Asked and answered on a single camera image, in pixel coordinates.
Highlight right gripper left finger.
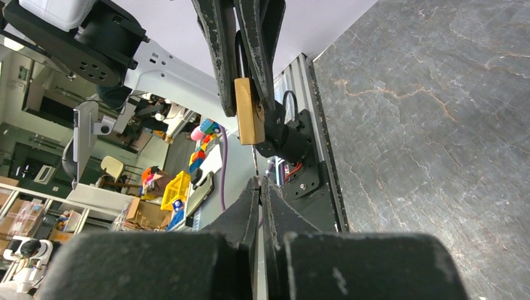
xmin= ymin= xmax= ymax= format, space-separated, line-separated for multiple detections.
xmin=37 ymin=178 xmax=259 ymax=299

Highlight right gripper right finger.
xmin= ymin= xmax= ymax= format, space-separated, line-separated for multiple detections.
xmin=261 ymin=178 xmax=468 ymax=299

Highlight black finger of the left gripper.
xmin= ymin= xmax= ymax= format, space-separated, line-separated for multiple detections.
xmin=192 ymin=0 xmax=238 ymax=117

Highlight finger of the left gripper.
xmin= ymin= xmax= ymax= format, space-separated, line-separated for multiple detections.
xmin=234 ymin=0 xmax=286 ymax=111

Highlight small brass padlock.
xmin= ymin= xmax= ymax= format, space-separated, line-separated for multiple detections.
xmin=234 ymin=31 xmax=265 ymax=145

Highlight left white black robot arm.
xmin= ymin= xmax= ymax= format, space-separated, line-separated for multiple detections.
xmin=2 ymin=1 xmax=311 ymax=163

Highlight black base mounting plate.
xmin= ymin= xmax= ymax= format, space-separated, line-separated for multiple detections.
xmin=282 ymin=109 xmax=346 ymax=232

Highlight yellow plastic crate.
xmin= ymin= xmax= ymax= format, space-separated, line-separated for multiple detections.
xmin=160 ymin=171 xmax=191 ymax=211

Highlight colourful toy blocks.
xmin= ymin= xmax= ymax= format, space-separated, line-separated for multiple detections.
xmin=189 ymin=119 xmax=221 ymax=173

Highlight beige office chair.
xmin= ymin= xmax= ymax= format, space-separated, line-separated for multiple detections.
xmin=96 ymin=156 xmax=141 ymax=189

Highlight dark computer monitor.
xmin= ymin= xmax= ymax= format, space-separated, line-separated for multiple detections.
xmin=72 ymin=100 xmax=116 ymax=189

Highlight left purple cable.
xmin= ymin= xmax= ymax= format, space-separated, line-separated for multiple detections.
xmin=217 ymin=124 xmax=229 ymax=213

